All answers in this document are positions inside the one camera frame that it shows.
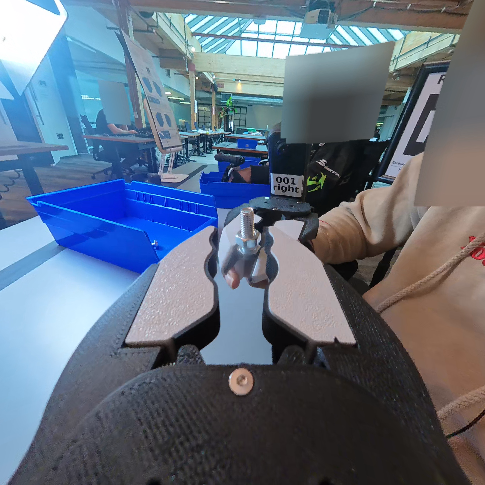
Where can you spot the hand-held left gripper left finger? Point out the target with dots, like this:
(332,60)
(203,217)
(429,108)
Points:
(178,299)

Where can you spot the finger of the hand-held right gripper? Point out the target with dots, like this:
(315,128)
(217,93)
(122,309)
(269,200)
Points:
(289,227)

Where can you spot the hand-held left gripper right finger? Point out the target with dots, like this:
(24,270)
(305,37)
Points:
(307,299)

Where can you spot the silver threaded bolt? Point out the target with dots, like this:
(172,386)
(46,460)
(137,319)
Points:
(248,221)

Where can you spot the blue plastic bin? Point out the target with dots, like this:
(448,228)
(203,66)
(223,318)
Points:
(91,220)
(247,143)
(227,193)
(250,162)

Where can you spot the person's right forearm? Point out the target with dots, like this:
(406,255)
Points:
(364,220)

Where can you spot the black chair armrest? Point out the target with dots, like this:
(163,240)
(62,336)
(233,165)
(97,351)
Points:
(341,270)

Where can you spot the person's beige hoodie torso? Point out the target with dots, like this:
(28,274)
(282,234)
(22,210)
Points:
(432,326)

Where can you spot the black white banner stand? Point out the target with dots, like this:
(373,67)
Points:
(420,121)

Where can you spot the wooden desk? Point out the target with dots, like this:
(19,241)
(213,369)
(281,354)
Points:
(121,139)
(30,148)

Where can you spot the cardboard sign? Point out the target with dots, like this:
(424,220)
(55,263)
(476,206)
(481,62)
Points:
(155,91)

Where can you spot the ceiling projector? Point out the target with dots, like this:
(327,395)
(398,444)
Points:
(318,23)

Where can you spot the studio softbox light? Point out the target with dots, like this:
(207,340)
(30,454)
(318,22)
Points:
(26,30)

